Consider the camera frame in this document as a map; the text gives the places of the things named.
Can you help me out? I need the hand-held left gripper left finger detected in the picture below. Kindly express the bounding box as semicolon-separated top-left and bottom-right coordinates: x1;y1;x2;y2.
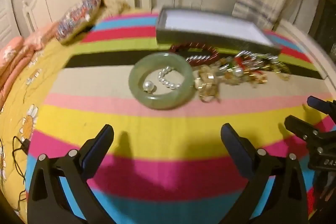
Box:
27;124;114;224

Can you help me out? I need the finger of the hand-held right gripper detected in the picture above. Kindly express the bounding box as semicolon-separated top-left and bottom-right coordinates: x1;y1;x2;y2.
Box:
284;115;324;146
307;95;336;123

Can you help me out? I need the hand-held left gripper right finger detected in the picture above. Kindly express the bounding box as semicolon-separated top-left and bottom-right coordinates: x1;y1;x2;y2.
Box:
220;123;309;224

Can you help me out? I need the green jade bangle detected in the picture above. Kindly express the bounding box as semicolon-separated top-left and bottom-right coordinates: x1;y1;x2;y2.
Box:
128;53;196;110

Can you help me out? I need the jewelry pile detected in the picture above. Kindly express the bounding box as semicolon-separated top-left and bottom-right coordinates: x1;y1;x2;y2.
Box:
185;49;292;104

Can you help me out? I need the white pearl necklace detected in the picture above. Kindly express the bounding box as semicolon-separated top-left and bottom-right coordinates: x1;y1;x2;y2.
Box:
157;67;182;89

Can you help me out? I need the dark red bead bracelet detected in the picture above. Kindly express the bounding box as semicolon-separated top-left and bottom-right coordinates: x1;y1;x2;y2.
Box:
169;42;220;65

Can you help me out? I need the grey shallow jewelry box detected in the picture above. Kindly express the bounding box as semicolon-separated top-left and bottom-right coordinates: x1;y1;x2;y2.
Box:
156;6;281;55

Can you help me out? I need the rainbow striped blanket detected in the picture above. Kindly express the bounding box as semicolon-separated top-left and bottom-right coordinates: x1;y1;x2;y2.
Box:
26;13;332;224

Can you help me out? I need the pearl drop earring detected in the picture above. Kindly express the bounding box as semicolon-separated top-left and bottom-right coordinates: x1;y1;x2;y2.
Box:
142;81;157;93

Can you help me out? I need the yellow floral bedsheet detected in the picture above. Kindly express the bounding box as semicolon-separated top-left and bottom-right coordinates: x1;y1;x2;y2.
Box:
0;38;87;223

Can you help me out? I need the pink floral quilt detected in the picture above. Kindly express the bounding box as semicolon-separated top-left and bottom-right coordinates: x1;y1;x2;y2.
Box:
0;22;61;94

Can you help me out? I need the round patterned cushion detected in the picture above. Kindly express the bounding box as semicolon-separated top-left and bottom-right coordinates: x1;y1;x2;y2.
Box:
56;0;102;45

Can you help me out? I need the beige fuzzy pillow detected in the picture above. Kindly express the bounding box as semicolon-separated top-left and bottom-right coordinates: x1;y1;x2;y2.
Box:
100;0;132;15

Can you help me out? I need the black cable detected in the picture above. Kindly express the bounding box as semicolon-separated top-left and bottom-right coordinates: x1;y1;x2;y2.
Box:
12;136;31;186

